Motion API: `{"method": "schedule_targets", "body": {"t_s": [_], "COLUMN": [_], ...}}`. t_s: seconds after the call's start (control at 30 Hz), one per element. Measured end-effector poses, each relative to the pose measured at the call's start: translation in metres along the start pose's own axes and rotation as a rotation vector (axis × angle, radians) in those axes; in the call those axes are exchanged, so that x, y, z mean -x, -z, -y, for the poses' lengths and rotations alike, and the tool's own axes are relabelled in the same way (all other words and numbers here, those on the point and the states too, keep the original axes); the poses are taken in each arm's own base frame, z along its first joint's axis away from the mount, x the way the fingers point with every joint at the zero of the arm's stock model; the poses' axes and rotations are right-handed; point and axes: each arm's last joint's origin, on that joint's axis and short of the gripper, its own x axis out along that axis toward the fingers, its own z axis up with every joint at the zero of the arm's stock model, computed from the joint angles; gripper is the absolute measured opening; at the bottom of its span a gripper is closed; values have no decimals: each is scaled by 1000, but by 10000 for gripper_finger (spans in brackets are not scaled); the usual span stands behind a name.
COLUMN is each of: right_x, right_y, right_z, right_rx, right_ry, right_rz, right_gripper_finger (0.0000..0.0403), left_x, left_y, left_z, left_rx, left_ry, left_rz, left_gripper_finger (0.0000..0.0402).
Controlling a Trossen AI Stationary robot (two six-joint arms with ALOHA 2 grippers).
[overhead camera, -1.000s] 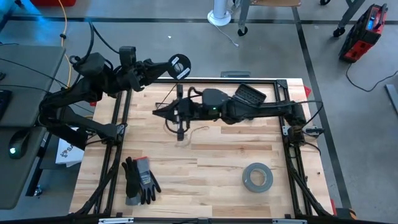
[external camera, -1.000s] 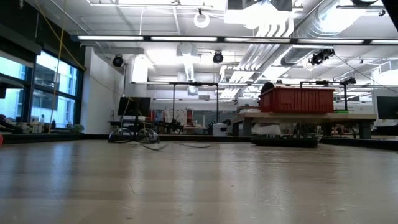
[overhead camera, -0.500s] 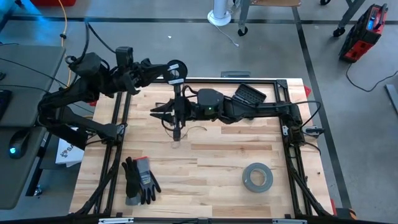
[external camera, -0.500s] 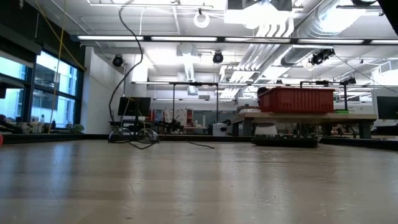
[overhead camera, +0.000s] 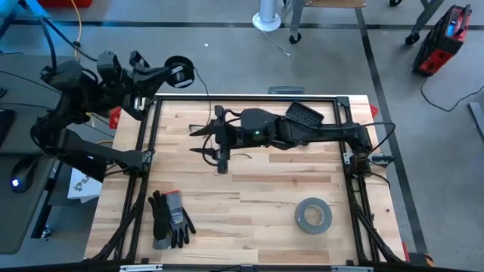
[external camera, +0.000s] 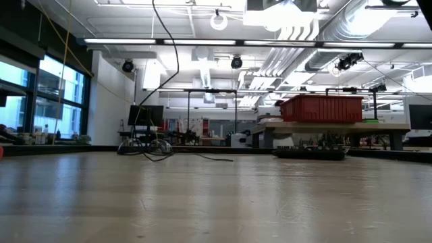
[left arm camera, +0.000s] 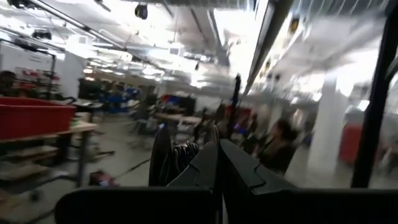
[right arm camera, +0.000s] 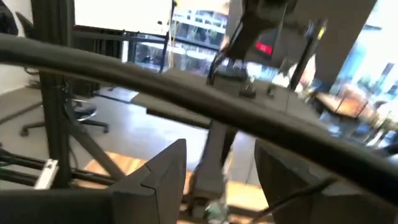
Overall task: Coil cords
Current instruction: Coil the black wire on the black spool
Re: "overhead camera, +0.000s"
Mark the grey metal bar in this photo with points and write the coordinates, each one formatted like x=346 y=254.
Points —
x=477 y=120

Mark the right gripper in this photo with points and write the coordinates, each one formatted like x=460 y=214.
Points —
x=221 y=115

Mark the silver metal bracket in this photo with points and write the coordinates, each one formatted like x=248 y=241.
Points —
x=140 y=267
x=351 y=269

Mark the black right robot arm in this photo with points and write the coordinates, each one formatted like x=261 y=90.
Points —
x=332 y=130

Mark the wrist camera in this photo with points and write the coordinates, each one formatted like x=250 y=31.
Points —
x=236 y=136
x=107 y=68

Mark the black keyboard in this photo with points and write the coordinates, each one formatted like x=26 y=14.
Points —
x=5 y=124

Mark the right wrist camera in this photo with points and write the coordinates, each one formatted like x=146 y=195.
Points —
x=236 y=136

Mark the grey office desk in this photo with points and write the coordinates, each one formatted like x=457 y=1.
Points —
x=38 y=113

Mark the grey work glove red cuff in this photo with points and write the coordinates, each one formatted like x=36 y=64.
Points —
x=174 y=217

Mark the orange black corner block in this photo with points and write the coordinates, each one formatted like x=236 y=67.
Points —
x=421 y=260

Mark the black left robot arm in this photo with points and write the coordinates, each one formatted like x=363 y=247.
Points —
x=72 y=94

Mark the grey duct tape roll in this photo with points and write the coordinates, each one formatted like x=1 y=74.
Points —
x=298 y=217

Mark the red storage bin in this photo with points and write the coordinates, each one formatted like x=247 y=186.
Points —
x=64 y=3

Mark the red corner guard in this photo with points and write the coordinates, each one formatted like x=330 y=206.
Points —
x=405 y=251
x=114 y=118
x=373 y=110

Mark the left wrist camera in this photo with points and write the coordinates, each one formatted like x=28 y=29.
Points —
x=107 y=68

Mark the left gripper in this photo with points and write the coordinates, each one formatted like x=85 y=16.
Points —
x=123 y=88

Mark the wooden top rolling workbench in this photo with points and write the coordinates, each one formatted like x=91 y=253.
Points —
x=332 y=3

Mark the grey floor plate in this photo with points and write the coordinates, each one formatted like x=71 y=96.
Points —
x=287 y=90

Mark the black computer mouse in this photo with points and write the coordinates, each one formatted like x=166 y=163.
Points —
x=20 y=179

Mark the red black tool case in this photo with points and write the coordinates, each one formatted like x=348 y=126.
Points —
x=438 y=45

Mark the white paper box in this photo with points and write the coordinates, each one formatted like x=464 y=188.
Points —
x=81 y=187

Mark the black palm work glove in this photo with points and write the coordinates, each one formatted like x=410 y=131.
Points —
x=159 y=215

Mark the white pole base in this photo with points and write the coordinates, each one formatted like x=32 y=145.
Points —
x=266 y=19

